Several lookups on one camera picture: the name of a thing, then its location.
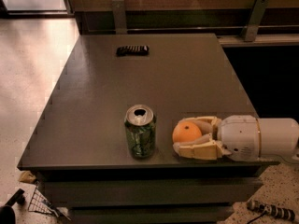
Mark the yellow sponge on floor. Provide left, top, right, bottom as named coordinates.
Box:
left=19, top=171, right=36, bottom=184

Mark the black object floor corner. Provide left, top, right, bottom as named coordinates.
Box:
left=0, top=189, right=25, bottom=224

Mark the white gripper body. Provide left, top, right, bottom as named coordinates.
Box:
left=217, top=115, right=260, bottom=161

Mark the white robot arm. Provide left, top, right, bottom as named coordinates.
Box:
left=172, top=115, right=299, bottom=163

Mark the wire mesh basket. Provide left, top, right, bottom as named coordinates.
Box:
left=28, top=187, right=71, bottom=220

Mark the right metal wall bracket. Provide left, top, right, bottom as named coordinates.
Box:
left=241, top=0, right=269, bottom=42

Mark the power strip on floor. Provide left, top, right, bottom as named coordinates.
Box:
left=247, top=200, right=299, bottom=222

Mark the left metal wall bracket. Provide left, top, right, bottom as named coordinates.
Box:
left=112, top=0, right=128, bottom=35

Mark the green soda can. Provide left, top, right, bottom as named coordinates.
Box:
left=124, top=105, right=156, bottom=159

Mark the grey drawer cabinet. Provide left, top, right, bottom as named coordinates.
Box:
left=17, top=33, right=282, bottom=224

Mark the metal wall bracket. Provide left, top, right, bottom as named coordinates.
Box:
left=112, top=0, right=128, bottom=35
left=241, top=0, right=269, bottom=42

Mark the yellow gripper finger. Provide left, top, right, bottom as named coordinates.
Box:
left=181, top=116, right=221, bottom=134
left=173, top=133, right=231, bottom=161

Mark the black ribbed bar object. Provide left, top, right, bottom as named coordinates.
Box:
left=116, top=45, right=150, bottom=57

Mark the orange fruit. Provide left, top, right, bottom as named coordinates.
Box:
left=172, top=121, right=202, bottom=143

